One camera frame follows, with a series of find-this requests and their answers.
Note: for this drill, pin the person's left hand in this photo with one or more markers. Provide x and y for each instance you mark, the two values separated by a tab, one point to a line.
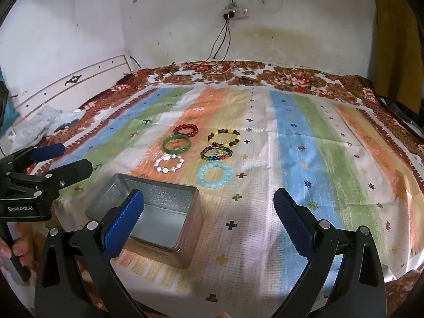
24	250

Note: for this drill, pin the yellow hanging cloth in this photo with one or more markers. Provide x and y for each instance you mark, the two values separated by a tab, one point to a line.
397	39

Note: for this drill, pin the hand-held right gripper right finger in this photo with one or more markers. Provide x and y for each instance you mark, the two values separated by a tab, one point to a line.
293	222

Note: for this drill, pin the black object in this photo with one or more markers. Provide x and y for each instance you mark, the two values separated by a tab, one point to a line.
3	89

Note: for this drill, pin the silver metal tin box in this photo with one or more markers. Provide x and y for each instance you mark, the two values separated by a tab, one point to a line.
159	218

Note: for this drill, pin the grey crumpled cloth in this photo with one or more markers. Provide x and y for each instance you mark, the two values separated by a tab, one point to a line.
43	122

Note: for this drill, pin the striped pastel blanket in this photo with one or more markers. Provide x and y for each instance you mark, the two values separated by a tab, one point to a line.
298	139

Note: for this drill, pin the teal cloth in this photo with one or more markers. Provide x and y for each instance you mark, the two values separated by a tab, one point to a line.
8	116

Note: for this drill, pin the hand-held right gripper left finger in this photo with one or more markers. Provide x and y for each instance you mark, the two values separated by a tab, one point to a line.
124	225

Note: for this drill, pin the white power strip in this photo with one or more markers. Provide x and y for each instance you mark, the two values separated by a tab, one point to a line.
237	14

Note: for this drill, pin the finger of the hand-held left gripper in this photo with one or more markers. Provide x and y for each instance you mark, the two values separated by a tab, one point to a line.
73	170
49	152

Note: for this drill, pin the green jade bangle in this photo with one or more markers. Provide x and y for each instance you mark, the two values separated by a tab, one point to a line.
164	144

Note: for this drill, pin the dark wooden furniture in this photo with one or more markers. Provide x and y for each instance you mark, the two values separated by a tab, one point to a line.
400	112

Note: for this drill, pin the white headboard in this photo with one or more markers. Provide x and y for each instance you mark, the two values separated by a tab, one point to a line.
66	82

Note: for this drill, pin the brown floral bedsheet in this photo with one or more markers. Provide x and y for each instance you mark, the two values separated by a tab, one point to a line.
291	76

